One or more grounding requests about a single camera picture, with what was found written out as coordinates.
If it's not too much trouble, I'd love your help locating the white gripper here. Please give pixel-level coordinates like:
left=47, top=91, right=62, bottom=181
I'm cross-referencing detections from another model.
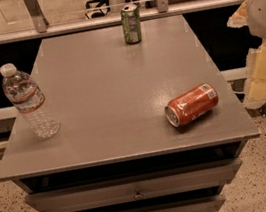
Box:
left=227, top=0, right=266, bottom=110

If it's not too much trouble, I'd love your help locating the green soda can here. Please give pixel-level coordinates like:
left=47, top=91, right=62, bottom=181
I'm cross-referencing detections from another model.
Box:
left=120, top=3, right=142, bottom=45

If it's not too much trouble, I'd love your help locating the red coke can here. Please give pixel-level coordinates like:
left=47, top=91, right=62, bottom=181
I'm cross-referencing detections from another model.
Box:
left=164, top=83, right=219, bottom=127

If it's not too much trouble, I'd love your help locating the grey drawer cabinet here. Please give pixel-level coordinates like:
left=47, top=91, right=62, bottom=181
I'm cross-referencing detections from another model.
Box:
left=0, top=16, right=259, bottom=212

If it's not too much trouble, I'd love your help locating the clear plastic water bottle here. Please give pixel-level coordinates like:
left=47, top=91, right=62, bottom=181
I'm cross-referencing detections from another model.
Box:
left=0, top=63, right=60, bottom=139

